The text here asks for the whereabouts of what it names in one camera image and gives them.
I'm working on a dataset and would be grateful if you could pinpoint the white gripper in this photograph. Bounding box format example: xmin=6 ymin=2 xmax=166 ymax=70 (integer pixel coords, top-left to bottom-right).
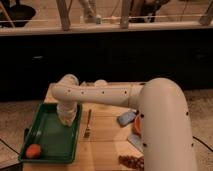
xmin=57 ymin=102 xmax=77 ymax=127

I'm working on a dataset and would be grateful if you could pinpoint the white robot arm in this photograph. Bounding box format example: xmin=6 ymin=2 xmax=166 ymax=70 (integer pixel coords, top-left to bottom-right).
xmin=52 ymin=74 xmax=197 ymax=171

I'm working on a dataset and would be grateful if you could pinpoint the green plastic tray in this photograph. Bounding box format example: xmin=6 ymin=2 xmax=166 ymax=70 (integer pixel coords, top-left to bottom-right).
xmin=18 ymin=103 xmax=82 ymax=164

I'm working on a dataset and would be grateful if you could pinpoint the metal fork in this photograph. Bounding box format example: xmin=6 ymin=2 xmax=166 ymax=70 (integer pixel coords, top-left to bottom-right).
xmin=84 ymin=109 xmax=92 ymax=138

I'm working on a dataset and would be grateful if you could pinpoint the orange round fruit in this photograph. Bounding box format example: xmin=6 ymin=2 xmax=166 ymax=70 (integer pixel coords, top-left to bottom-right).
xmin=25 ymin=144 xmax=41 ymax=159

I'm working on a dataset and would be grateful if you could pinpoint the blue sponge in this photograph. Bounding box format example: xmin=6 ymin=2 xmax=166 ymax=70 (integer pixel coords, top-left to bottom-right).
xmin=117 ymin=111 xmax=136 ymax=126

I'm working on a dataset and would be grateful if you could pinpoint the orange bowl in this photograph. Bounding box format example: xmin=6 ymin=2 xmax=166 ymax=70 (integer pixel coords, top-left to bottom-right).
xmin=133 ymin=115 xmax=141 ymax=135

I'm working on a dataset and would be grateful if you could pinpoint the grey cloth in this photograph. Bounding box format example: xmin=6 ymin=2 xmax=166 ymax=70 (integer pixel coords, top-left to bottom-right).
xmin=127 ymin=134 xmax=143 ymax=152

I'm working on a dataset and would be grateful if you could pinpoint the brown patterned mat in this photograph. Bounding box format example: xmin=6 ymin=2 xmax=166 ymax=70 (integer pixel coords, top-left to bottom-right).
xmin=118 ymin=156 xmax=144 ymax=171

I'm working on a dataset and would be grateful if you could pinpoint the wooden table leg left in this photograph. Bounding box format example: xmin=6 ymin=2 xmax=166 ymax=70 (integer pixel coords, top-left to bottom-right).
xmin=56 ymin=0 xmax=70 ymax=31

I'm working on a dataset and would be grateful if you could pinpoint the wooden table leg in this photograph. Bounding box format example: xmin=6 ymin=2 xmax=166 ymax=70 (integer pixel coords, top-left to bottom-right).
xmin=120 ymin=0 xmax=131 ymax=29
xmin=56 ymin=0 xmax=70 ymax=31

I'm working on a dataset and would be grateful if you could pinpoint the black round stool base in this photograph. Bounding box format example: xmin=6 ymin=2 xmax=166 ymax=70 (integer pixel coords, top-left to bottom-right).
xmin=0 ymin=4 xmax=36 ymax=27

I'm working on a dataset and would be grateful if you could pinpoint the wooden table leg middle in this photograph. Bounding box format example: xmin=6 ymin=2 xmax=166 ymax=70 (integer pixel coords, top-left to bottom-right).
xmin=120 ymin=0 xmax=131 ymax=29

